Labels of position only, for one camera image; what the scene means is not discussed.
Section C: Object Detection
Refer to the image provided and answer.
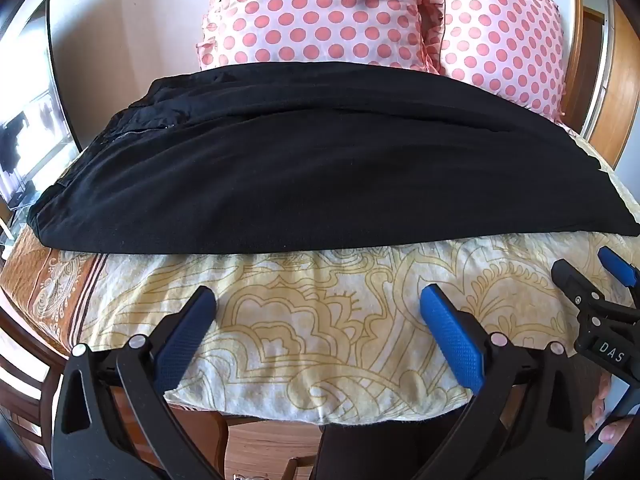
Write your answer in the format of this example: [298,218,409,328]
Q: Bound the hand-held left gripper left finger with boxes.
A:
[52,285,226,480]

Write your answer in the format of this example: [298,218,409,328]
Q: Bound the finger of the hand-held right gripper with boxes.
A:
[596,246,640,291]
[551,259,608,328]

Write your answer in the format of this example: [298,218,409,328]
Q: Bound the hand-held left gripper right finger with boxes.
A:
[419,284,586,480]

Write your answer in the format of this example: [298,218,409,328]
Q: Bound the black pants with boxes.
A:
[27,60,640,257]

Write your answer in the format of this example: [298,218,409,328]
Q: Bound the person's right hand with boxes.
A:
[584,379,633,445]

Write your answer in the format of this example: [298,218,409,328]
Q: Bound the yellow patterned bed sheet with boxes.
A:
[65,127,640,427]

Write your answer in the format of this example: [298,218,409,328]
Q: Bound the orange patterned bedspread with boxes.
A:
[0,232,110,357]

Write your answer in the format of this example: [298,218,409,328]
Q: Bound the person's leg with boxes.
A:
[315,406,469,480]

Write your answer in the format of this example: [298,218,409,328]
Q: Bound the wooden chair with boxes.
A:
[0,307,63,461]

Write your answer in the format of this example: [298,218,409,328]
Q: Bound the flat screen television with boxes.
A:
[0,0,84,211]

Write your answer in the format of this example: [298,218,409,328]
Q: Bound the pink polka dot pillow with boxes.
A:
[420,0,569,124]
[196,0,442,74]

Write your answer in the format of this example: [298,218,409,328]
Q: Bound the wooden bed frame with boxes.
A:
[107,385,231,480]

